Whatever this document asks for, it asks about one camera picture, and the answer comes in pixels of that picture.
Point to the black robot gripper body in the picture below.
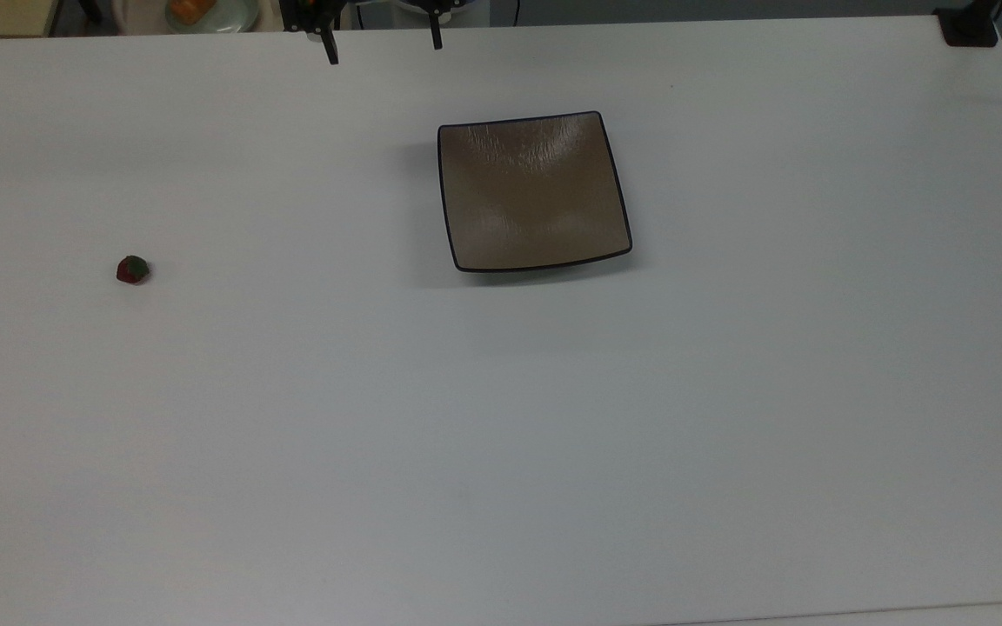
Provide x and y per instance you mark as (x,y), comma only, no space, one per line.
(379,10)

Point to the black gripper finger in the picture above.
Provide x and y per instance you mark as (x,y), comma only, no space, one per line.
(330,48)
(436,35)

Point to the red strawberry with green leaves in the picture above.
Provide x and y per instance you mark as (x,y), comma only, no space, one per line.
(132,270)

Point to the square brown ceramic plate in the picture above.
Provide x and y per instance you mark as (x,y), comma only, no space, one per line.
(533,193)

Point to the white bowl with orange food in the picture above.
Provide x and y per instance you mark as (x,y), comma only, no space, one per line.
(236,16)

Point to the orange food piece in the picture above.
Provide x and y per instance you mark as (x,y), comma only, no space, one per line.
(191,9)

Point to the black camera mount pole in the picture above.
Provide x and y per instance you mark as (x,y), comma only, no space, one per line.
(971,24)

